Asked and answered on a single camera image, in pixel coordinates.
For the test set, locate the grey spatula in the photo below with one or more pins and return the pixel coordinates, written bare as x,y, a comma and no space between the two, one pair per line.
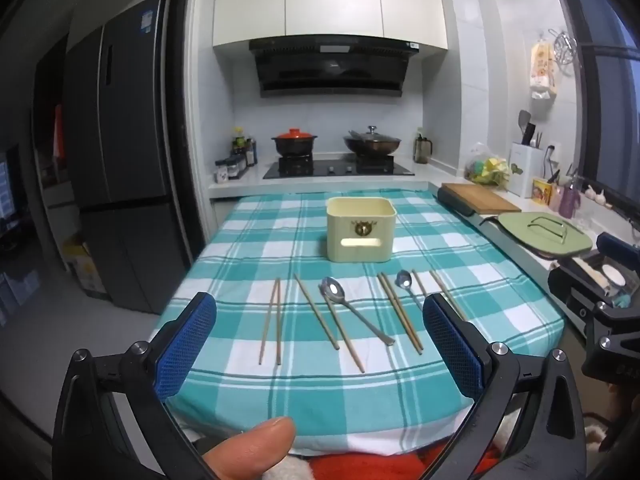
524,120

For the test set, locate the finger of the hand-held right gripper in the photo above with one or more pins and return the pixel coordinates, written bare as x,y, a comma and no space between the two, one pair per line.
570,290
617,247

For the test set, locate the black clay pot orange lid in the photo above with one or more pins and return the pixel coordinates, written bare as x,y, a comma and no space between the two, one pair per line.
294,145

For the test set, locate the black range hood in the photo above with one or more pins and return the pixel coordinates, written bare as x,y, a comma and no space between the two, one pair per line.
330,70

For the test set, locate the dark sauce bottle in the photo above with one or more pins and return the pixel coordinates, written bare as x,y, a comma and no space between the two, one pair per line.
250,152

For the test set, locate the dark framed window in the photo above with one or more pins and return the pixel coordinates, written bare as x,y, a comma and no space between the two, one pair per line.
600,110

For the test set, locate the pale green lid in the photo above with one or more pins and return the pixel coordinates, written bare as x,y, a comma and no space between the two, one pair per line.
530,235

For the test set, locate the person's left hand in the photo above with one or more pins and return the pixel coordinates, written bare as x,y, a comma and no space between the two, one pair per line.
250,450

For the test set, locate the hanging metal rack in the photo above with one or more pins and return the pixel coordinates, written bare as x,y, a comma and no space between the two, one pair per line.
565,52

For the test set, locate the clear plastic bag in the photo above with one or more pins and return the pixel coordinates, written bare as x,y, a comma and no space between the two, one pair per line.
475,162

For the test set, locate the white knife block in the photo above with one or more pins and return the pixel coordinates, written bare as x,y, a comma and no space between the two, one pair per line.
525,170

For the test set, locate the cardboard box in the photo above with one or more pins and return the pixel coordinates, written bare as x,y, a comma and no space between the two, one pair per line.
85,270

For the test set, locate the dark grey refrigerator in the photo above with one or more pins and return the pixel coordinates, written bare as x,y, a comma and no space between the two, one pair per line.
125,135

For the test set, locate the yellow printed box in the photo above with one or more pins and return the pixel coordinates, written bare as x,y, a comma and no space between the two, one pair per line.
541,191

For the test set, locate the garlic bulbs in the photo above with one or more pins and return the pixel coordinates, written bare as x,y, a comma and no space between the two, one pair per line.
597,196

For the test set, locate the large metal spoon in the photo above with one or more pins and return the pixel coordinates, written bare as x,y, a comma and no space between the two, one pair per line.
331,290

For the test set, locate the rack of spice jars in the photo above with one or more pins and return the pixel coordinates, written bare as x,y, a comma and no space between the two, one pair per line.
236,167

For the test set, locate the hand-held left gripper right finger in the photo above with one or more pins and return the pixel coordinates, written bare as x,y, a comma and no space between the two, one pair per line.
452,345

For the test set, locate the dark water jug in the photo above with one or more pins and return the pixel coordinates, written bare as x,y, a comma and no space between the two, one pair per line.
422,149

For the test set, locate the cream plastic utensil box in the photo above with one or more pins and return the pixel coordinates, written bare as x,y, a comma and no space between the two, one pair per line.
345,225

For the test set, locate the white upper cabinets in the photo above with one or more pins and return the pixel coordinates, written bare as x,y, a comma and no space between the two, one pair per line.
330,0

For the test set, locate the hanging printed bag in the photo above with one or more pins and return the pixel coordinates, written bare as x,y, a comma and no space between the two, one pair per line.
542,70

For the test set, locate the small metal spoon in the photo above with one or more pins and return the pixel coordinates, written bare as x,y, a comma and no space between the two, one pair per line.
403,279

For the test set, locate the white labelled spice jar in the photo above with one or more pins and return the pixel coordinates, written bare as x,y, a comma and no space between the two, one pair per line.
221,172

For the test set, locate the wooden chopstick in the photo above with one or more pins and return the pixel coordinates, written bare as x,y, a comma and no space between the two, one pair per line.
316,311
403,311
268,320
420,282
347,340
398,314
278,320
445,292

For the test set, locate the red garment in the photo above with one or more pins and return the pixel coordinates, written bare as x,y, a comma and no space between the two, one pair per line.
360,467

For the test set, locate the black gas hob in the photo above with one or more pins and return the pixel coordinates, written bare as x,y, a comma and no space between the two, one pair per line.
330,167

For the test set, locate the green label sauce bottle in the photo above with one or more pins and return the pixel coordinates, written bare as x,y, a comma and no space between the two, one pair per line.
238,145

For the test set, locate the teal checked tablecloth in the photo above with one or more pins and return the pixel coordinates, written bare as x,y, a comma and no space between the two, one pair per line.
240,240

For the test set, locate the wok with glass lid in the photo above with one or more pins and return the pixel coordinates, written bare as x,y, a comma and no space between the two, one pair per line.
372,145

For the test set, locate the white wall socket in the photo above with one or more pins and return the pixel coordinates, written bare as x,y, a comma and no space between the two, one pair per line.
554,152

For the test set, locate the yellow cloth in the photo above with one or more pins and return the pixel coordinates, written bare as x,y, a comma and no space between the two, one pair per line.
496,170

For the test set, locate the wooden cutting board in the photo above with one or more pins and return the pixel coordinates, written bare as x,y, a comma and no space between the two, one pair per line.
480,197

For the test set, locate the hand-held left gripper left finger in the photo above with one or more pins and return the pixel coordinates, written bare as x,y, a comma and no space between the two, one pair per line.
185,345

